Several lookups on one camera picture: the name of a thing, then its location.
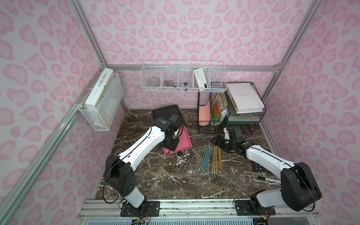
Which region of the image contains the black pink drawer cabinet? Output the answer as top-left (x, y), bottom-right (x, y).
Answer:
top-left (151, 105), bottom-right (187, 127)

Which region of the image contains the pink top drawer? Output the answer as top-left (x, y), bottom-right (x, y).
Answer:
top-left (163, 127), bottom-right (193, 156)

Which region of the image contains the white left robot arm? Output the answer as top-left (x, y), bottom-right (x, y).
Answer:
top-left (104, 114), bottom-right (184, 216)

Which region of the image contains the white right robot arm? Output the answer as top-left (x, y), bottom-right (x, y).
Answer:
top-left (211, 127), bottom-right (322, 216)

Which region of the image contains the green red booklet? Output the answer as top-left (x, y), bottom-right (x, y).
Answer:
top-left (211, 93), bottom-right (228, 126)

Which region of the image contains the pink folder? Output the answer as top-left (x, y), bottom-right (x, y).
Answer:
top-left (198, 102), bottom-right (211, 127)

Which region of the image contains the black calculator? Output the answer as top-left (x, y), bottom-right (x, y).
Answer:
top-left (252, 162), bottom-right (269, 173)

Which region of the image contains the white paper stack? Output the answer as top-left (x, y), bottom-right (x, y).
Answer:
top-left (227, 82), bottom-right (265, 114)

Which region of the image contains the black white marker pen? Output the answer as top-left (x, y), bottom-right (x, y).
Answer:
top-left (258, 176), bottom-right (281, 184)

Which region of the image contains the white box in basket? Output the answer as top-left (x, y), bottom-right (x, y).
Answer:
top-left (194, 67), bottom-right (208, 89)

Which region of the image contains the white book in side basket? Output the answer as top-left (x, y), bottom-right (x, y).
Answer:
top-left (84, 68), bottom-right (114, 110)

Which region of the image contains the black wire paper tray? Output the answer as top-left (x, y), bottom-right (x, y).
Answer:
top-left (225, 82), bottom-right (266, 135)

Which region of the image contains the black wire file rack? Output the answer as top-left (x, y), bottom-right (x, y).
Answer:
top-left (197, 91), bottom-right (229, 134)

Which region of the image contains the white wire wall basket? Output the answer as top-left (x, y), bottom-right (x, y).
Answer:
top-left (140, 60), bottom-right (227, 92)

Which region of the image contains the white side wire basket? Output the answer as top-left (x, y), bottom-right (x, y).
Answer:
top-left (79, 72), bottom-right (124, 131)

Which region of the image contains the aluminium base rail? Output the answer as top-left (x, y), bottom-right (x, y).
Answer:
top-left (75, 199), bottom-right (323, 225)

